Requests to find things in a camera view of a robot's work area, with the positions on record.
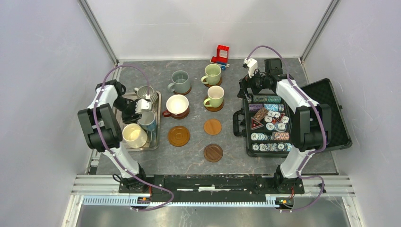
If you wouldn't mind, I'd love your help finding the blue white mug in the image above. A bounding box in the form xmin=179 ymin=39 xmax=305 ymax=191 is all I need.
xmin=137 ymin=111 xmax=157 ymax=131

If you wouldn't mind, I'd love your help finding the dark wooden coaster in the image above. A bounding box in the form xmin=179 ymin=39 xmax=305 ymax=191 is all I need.
xmin=204 ymin=144 xmax=223 ymax=163

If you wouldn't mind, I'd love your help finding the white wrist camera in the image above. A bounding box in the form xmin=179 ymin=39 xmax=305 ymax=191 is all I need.
xmin=243 ymin=58 xmax=258 ymax=78
xmin=135 ymin=99 xmax=152 ymax=114

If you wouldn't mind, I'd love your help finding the brown wooden coaster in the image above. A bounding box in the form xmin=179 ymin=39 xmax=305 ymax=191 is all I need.
xmin=170 ymin=109 xmax=190 ymax=120
xmin=173 ymin=86 xmax=192 ymax=96
xmin=204 ymin=77 xmax=223 ymax=88
xmin=205 ymin=102 xmax=224 ymax=112
xmin=168 ymin=125 xmax=191 ymax=147

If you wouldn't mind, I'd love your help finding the metal tray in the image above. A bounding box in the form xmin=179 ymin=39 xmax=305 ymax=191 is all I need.
xmin=122 ymin=90 xmax=162 ymax=152

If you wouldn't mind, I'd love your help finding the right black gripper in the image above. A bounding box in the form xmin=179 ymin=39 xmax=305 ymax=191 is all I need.
xmin=237 ymin=66 xmax=270 ymax=100

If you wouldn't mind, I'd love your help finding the cream ribbed mug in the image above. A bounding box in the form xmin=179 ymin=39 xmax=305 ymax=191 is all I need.
xmin=122 ymin=123 xmax=148 ymax=148

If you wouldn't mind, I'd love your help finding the grey-green mug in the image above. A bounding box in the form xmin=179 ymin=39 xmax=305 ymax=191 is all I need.
xmin=167 ymin=70 xmax=191 ymax=95

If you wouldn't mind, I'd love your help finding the light green mug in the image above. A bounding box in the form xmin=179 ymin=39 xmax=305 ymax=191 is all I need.
xmin=203 ymin=86 xmax=225 ymax=108

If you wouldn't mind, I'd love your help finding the grey ribbed mug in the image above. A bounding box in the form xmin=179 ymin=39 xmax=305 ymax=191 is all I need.
xmin=134 ymin=86 xmax=158 ymax=103

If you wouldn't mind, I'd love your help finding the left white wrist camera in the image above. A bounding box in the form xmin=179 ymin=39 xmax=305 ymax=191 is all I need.
xmin=135 ymin=99 xmax=152 ymax=114

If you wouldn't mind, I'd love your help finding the purple cable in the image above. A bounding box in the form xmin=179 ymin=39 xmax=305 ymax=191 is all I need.
xmin=245 ymin=45 xmax=328 ymax=214
xmin=92 ymin=65 xmax=175 ymax=212

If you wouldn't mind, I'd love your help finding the light wooden coaster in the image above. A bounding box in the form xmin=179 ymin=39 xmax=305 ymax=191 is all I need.
xmin=203 ymin=119 xmax=222 ymax=136

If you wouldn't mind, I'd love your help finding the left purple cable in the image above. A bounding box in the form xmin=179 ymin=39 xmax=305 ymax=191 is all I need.
xmin=92 ymin=65 xmax=175 ymax=212

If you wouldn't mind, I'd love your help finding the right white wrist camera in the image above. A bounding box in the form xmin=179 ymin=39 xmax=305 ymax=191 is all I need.
xmin=243 ymin=58 xmax=258 ymax=78

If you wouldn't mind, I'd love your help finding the white bowl mug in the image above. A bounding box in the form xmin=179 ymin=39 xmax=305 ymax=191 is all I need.
xmin=162 ymin=95 xmax=190 ymax=117

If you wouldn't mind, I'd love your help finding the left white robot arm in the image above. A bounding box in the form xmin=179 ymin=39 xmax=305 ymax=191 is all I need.
xmin=78 ymin=79 xmax=148 ymax=193

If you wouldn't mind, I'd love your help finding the black poker chip case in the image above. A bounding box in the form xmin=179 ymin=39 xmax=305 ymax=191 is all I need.
xmin=233 ymin=79 xmax=352 ymax=157

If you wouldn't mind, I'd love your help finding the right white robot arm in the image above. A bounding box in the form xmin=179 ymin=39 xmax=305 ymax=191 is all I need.
xmin=237 ymin=57 xmax=331 ymax=193

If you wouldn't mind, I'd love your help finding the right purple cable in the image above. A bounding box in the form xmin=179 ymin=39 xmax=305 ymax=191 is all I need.
xmin=245 ymin=45 xmax=328 ymax=214

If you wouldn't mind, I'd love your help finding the red toy truck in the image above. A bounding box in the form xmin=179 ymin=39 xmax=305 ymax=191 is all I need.
xmin=210 ymin=45 xmax=229 ymax=70

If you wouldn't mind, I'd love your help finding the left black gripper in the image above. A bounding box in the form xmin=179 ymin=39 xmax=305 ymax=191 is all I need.
xmin=112 ymin=96 xmax=142 ymax=126

